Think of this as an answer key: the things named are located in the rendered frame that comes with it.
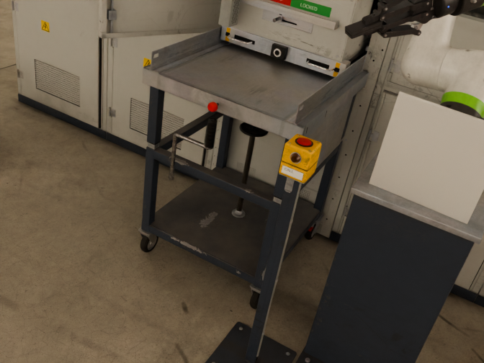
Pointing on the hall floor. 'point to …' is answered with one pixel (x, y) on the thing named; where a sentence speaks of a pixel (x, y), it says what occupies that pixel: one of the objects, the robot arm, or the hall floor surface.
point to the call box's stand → (269, 355)
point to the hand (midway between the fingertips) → (363, 27)
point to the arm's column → (384, 287)
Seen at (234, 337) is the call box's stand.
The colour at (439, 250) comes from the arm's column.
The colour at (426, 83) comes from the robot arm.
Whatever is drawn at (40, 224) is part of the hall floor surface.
